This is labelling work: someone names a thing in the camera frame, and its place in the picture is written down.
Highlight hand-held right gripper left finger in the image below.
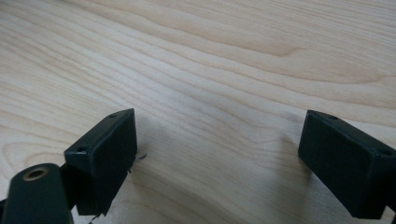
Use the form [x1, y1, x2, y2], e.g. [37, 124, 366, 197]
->
[59, 107, 138, 217]

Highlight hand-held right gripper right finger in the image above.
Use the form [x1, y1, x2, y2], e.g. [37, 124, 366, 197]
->
[297, 109, 396, 220]

